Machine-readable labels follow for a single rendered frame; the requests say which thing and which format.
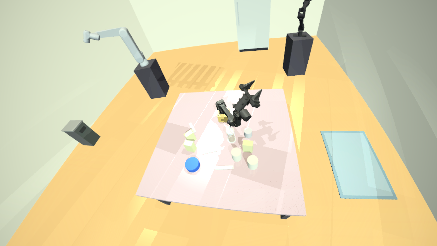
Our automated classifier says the pale green tall block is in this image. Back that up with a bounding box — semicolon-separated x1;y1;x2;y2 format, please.
243;140;254;153
184;140;197;153
184;130;197;142

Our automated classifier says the blue short cylinder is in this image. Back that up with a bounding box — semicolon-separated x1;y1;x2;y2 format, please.
185;157;200;173

